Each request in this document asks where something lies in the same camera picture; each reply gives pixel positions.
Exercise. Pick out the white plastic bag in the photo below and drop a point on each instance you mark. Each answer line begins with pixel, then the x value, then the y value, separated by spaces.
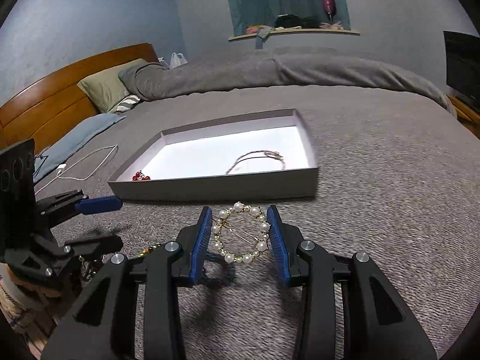
pixel 177 60

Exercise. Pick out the striped pillow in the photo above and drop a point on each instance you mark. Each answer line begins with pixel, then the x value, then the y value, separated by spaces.
pixel 126 104

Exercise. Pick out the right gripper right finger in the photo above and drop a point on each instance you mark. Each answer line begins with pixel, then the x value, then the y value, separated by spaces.
pixel 378 324

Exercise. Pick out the olive green pillow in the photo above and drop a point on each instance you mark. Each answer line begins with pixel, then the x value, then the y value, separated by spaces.
pixel 105 89

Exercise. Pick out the light blue cloth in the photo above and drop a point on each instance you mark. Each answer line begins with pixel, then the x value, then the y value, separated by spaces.
pixel 49 158

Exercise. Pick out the grey bed cover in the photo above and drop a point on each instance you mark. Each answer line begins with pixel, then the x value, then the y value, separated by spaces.
pixel 399 179

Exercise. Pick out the wooden window sill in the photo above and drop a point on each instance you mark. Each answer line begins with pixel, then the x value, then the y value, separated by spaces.
pixel 288 31

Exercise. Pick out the wooden headboard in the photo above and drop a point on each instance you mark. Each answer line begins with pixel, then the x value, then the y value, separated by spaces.
pixel 52 106

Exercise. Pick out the wooden tv stand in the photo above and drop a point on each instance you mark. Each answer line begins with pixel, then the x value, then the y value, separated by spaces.
pixel 467 116

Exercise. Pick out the grey shallow cardboard tray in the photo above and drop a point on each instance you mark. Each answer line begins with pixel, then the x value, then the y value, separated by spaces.
pixel 260 156

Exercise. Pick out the red bead tassel charm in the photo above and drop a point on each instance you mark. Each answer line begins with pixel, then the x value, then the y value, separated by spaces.
pixel 140 176

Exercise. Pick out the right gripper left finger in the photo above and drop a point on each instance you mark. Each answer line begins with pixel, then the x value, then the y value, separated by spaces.
pixel 101 322

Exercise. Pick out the black television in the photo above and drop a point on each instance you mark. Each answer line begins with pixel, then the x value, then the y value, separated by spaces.
pixel 462 64

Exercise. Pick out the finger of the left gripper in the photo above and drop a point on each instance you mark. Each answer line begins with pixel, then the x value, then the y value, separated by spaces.
pixel 98 205

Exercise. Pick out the left forearm patterned sleeve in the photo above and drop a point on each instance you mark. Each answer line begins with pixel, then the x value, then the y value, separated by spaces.
pixel 32 312

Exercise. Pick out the black clothes on sill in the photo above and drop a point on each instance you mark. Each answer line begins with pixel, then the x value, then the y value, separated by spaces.
pixel 289 21

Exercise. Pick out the grey rolled duvet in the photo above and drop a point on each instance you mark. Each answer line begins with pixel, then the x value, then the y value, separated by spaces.
pixel 284 66

